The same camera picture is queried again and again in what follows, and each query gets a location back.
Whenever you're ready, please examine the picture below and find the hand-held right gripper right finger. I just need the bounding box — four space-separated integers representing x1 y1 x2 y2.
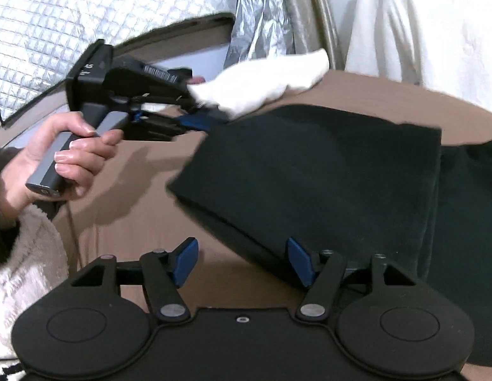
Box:
286 237 421 322

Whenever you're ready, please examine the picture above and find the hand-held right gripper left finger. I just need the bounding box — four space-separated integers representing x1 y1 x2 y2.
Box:
69 237 200 323

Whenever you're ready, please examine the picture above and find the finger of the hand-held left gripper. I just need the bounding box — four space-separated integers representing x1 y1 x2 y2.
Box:
124 111 215 142
128 88 202 112

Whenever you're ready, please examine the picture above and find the black fleece hoodie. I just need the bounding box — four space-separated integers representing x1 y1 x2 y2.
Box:
167 103 492 366

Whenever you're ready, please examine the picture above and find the person's left hand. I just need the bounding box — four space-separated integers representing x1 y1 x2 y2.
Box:
8 111 124 229

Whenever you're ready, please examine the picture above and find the silver quilted insulation sheet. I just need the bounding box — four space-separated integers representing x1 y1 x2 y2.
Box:
0 0 246 122

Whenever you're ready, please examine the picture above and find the beige curtain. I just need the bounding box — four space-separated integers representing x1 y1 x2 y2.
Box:
278 0 350 72

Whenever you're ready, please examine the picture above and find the white fluffy robe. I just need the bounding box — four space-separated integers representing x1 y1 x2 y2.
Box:
0 204 70 362

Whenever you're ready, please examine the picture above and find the cream blanket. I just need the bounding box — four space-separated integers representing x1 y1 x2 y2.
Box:
343 0 492 106

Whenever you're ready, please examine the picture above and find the wooden window frame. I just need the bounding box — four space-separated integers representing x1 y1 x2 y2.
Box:
0 12 235 151

